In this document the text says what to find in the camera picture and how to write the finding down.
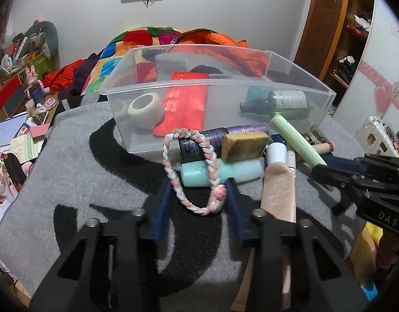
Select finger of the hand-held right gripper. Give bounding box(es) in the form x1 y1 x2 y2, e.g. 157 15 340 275
311 165 369 215
323 154 399 183

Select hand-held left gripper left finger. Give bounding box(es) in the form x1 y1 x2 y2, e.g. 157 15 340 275
29 180 174 312

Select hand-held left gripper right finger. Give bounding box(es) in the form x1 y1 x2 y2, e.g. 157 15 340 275
226 177 371 312

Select pastel braided headband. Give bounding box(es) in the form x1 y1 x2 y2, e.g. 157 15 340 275
161 129 228 217

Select beige cosmetic tube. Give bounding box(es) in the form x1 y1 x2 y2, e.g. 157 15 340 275
232 142 298 312

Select light green tube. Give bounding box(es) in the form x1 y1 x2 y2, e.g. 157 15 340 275
269 113 327 168

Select clear plastic bin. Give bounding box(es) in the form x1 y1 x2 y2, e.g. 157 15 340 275
100 43 337 154

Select beige concealer stick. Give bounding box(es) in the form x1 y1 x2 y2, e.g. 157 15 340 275
308 138 337 157

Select small white tube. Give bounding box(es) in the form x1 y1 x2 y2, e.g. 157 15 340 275
286 149 298 171

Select mint green bottle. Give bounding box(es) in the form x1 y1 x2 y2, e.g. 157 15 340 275
181 159 264 187

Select yellow cloth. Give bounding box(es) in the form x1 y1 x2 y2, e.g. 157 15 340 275
352 224 382 287

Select cream suitcase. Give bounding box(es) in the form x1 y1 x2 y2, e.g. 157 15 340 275
355 116 399 158

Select brown sponge block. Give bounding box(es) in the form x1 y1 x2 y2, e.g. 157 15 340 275
221 132 270 163

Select dark purple bottle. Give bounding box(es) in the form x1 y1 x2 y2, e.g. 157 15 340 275
178 122 272 165

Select dark green bottle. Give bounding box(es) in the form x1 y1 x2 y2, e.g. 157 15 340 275
239 90 311 119

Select white printed board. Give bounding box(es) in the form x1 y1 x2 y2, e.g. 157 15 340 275
333 0 399 137

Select grey black patterned blanket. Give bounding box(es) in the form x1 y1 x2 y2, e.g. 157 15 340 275
0 97 382 312

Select black shelf bag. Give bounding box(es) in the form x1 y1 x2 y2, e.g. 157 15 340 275
338 56 359 77

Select white bandage roll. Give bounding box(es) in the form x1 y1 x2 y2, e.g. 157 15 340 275
127 93 164 126

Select red packet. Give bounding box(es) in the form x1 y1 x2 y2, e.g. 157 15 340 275
153 71 209 137

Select wooden shelf unit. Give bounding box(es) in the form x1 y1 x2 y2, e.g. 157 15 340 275
330 0 379 92

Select wooden door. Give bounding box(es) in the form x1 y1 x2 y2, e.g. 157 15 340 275
295 0 351 83

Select white cloth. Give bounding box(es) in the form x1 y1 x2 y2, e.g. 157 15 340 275
354 15 372 31

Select pink card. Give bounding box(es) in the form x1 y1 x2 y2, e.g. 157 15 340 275
29 125 50 139

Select pale green packet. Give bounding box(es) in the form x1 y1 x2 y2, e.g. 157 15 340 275
11 133 44 166

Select colourful patchwork blanket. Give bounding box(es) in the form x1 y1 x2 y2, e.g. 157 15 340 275
81 26 187 96

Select dark purple garment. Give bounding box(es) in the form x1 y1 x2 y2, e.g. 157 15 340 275
73 54 100 96

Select red garment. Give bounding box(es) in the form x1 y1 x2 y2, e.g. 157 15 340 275
43 57 99 88

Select orange puffer jacket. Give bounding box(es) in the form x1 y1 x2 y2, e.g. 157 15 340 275
170 29 272 80

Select white blue booklet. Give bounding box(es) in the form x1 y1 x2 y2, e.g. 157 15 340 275
0 112 29 152

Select pink bunny bottle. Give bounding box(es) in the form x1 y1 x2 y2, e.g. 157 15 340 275
25 66 46 103

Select green cardboard box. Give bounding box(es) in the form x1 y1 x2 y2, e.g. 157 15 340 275
1 52 47 80

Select red box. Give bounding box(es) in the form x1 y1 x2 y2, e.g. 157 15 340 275
0 75 28 114

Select grey plush toy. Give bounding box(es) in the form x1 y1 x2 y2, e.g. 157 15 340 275
12 20 60 67

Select white plush toy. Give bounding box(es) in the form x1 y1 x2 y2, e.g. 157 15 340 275
0 54 16 75

